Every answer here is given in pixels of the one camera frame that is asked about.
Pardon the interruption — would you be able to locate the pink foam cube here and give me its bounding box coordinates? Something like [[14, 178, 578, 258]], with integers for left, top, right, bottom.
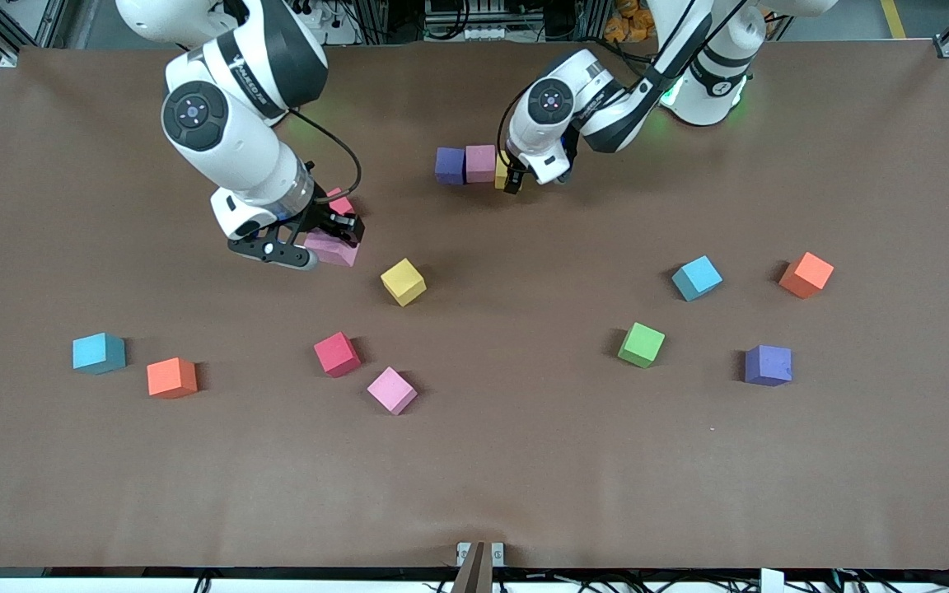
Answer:
[[367, 367, 418, 416], [303, 228, 360, 268], [465, 144, 498, 184]]

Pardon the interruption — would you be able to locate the purple foam cube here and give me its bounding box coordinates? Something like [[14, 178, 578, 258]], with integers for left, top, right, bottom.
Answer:
[[434, 147, 467, 185], [744, 344, 793, 387]]

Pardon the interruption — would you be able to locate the green foam cube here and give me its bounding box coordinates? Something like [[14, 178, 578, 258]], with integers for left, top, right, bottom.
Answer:
[[617, 321, 666, 369]]

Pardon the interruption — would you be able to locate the orange foam cube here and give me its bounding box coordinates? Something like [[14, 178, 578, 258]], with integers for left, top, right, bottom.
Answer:
[[778, 251, 835, 300], [147, 357, 199, 400]]

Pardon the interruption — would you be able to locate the light blue foam cube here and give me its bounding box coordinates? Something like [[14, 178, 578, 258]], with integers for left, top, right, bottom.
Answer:
[[671, 255, 724, 302], [72, 332, 127, 376]]

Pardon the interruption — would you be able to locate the brown table cover sheet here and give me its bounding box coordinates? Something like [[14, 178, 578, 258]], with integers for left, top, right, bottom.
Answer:
[[0, 40, 949, 571]]

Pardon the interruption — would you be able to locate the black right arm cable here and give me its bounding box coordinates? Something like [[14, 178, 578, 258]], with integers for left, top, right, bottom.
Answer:
[[287, 107, 362, 217]]

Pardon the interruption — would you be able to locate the metal clamp bracket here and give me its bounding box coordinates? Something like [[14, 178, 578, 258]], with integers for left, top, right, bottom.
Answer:
[[456, 541, 506, 569]]

